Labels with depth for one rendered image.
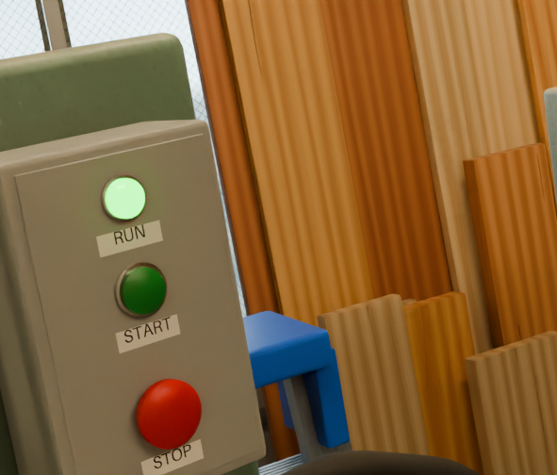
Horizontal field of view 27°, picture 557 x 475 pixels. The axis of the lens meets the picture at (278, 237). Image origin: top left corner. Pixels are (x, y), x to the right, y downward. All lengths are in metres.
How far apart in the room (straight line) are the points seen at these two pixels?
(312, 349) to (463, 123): 0.89
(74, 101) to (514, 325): 1.65
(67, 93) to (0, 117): 0.03
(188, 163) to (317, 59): 1.49
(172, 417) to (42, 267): 0.09
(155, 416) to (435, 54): 1.67
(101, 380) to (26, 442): 0.05
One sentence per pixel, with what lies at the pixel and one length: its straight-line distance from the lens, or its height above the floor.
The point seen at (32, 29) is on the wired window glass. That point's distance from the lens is 2.05.
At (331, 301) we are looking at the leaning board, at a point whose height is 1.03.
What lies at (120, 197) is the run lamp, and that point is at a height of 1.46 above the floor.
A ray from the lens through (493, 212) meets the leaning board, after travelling 2.10.
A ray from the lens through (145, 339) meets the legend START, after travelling 0.50.
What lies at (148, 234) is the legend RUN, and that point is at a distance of 0.50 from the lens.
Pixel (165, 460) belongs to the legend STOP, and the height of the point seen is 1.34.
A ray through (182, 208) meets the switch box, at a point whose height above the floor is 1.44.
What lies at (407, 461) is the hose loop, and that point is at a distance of 0.63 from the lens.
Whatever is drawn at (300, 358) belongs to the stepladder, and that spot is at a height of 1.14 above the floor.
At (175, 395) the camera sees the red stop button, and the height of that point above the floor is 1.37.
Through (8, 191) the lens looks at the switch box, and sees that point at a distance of 0.47.
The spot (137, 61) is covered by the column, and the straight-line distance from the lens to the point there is 0.57.
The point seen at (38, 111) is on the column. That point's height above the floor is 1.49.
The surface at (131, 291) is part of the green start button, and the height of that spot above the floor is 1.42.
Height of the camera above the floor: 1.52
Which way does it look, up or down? 11 degrees down
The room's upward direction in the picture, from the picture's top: 10 degrees counter-clockwise
